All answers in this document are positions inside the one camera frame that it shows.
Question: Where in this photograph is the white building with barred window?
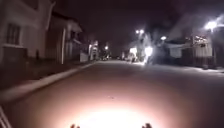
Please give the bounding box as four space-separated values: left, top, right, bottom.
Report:
0 0 56 65

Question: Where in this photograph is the dark pavement beside road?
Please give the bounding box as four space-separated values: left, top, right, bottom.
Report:
0 59 89 91

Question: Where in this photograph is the grey asphalt road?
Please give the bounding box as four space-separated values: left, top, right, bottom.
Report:
0 59 224 128

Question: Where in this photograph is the house with porch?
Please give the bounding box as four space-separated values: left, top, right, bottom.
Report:
46 11 84 65

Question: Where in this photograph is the pale concrete kerb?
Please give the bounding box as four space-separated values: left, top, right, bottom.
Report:
0 61 98 103

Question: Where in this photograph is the robot's own part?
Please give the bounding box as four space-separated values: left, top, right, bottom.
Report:
141 122 153 128
69 123 81 128

